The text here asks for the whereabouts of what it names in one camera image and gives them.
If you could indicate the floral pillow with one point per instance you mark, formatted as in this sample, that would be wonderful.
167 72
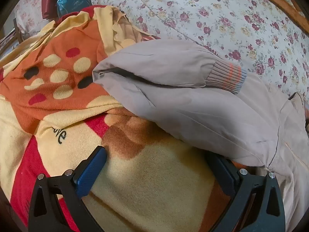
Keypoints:
29 12

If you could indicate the white floral bed sheet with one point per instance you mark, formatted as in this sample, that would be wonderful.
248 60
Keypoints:
217 12

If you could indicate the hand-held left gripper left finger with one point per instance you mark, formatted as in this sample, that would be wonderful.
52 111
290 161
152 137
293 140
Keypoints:
93 171

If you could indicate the orange yellow red printed blanket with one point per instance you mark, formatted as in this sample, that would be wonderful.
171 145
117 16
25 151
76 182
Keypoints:
149 193

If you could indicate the beige jacket with ribbed cuffs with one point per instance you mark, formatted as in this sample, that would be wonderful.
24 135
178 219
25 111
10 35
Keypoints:
181 106

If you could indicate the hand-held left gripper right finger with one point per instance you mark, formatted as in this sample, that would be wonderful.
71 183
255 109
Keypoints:
224 174

